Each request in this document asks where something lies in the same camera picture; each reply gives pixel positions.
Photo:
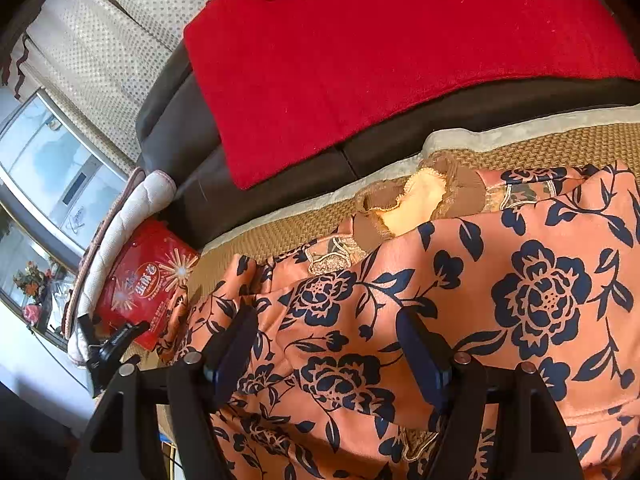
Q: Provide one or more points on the orange floral garment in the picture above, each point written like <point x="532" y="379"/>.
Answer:
<point x="328" y="392"/>

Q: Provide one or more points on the red gift bag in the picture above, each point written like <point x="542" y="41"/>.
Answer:
<point x="149" y="269"/>

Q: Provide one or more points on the dark brown leather sofa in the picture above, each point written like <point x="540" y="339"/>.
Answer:
<point x="178" y="134"/>

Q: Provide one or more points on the woven rattan seat mat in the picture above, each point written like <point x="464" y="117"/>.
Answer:
<point x="593" y="137"/>

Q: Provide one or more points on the flower pot plants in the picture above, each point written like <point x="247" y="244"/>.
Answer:
<point x="33" y="283"/>

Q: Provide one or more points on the beige dotted curtain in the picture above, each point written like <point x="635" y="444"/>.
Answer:
<point x="97" y="60"/>

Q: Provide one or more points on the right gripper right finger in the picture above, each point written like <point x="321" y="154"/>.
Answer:
<point x="531" y="438"/>

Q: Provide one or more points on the white quilted folded cloth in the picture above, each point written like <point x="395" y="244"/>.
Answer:
<point x="143" y="196"/>

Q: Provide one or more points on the red blanket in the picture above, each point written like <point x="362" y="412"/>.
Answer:
<point x="317" y="72"/>

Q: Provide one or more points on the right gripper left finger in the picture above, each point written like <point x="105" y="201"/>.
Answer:
<point x="122" y="439"/>

